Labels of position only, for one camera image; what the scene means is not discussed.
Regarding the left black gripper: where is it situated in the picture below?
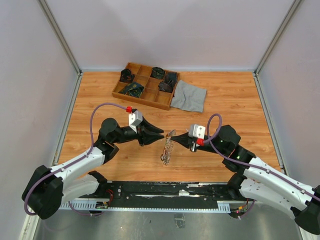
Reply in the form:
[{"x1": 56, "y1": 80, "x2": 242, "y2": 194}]
[{"x1": 112, "y1": 116, "x2": 165, "y2": 147}]

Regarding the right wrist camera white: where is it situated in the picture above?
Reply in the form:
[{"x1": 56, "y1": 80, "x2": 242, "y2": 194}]
[{"x1": 188, "y1": 124, "x2": 206, "y2": 139}]

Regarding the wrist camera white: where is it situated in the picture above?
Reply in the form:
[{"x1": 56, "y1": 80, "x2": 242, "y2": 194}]
[
  {"x1": 188, "y1": 124, "x2": 206, "y2": 139},
  {"x1": 128, "y1": 110, "x2": 143, "y2": 133}
]

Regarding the rolled purple tie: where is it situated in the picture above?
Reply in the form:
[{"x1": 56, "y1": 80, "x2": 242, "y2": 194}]
[{"x1": 158, "y1": 81, "x2": 173, "y2": 94}]

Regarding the wooden divided tray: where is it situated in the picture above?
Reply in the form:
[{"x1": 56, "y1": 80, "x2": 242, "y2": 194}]
[{"x1": 112, "y1": 62, "x2": 180, "y2": 110}]

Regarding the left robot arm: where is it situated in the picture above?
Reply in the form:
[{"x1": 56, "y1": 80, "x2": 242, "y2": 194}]
[{"x1": 21, "y1": 113, "x2": 164, "y2": 220}]

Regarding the rolled dark tie back left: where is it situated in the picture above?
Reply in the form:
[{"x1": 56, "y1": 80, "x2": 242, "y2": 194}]
[{"x1": 119, "y1": 68, "x2": 135, "y2": 84}]

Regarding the blue patterned tie front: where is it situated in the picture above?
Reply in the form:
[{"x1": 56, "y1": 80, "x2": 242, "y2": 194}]
[{"x1": 119, "y1": 82, "x2": 145, "y2": 98}]

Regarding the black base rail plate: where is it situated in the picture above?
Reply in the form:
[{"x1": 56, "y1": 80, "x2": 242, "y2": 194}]
[{"x1": 102, "y1": 181, "x2": 246, "y2": 206}]

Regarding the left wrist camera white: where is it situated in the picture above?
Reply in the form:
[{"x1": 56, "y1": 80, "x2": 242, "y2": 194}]
[{"x1": 128, "y1": 110, "x2": 143, "y2": 133}]

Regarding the rolled dark tie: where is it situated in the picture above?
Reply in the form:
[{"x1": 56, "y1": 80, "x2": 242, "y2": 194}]
[
  {"x1": 164, "y1": 71, "x2": 178, "y2": 87},
  {"x1": 119, "y1": 68, "x2": 135, "y2": 84}
]

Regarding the rolled green tie back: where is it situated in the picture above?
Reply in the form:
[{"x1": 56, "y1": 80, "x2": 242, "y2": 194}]
[{"x1": 150, "y1": 67, "x2": 166, "y2": 80}]

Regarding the grey folded cloth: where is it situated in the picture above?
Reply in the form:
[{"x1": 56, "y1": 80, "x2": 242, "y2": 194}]
[{"x1": 170, "y1": 80, "x2": 207, "y2": 113}]

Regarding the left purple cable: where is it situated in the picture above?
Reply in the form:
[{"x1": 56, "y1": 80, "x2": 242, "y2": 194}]
[{"x1": 23, "y1": 102, "x2": 133, "y2": 216}]

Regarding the rolled dark tie right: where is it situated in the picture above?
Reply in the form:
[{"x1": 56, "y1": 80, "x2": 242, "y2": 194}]
[{"x1": 164, "y1": 71, "x2": 178, "y2": 87}]

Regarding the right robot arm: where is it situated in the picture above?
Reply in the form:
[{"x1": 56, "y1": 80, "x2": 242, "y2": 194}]
[{"x1": 171, "y1": 124, "x2": 320, "y2": 235}]

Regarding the slotted grey cable duct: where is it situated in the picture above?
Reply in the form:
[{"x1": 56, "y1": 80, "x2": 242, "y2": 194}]
[{"x1": 59, "y1": 199, "x2": 231, "y2": 214}]

